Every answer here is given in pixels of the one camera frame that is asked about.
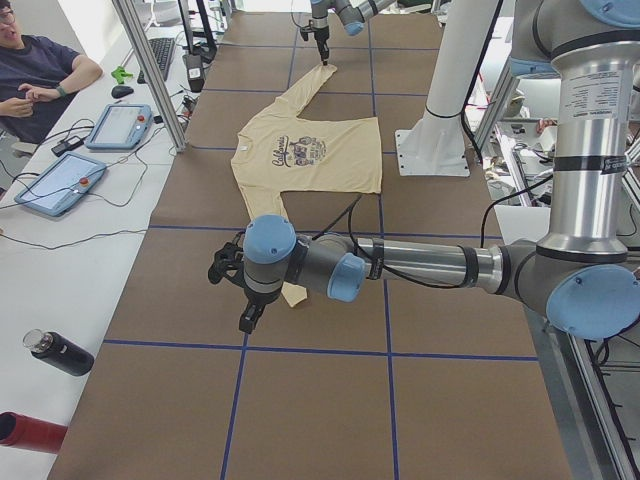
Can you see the red cylinder bottle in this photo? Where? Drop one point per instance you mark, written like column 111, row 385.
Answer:
column 28, row 433

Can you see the green plastic object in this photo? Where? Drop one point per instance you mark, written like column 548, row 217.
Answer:
column 121, row 75

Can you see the blue teach pendant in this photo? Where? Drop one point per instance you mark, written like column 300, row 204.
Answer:
column 61, row 186
column 120, row 127

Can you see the black computer mouse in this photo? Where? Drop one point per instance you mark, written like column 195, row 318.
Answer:
column 120, row 91

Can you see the far blue teach pendant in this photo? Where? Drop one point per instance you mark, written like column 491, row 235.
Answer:
column 120, row 127

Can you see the near blue teach pendant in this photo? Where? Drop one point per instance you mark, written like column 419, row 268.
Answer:
column 61, row 186

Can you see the black water bottle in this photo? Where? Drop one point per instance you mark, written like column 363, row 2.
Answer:
column 59, row 352

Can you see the aluminium frame post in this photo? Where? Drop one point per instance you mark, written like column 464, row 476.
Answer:
column 135, row 32

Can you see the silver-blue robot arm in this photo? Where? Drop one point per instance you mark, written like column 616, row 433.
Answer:
column 353, row 19
column 575, row 276

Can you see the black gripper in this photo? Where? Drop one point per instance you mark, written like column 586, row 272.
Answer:
column 319, row 34
column 255, row 300

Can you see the cream long-sleeve printed shirt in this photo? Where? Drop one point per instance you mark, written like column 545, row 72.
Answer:
column 279, row 152

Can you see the seated person in navy shirt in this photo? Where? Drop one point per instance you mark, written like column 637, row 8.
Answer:
column 39, row 79

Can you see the black keyboard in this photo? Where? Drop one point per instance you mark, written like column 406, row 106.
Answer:
column 163, row 51

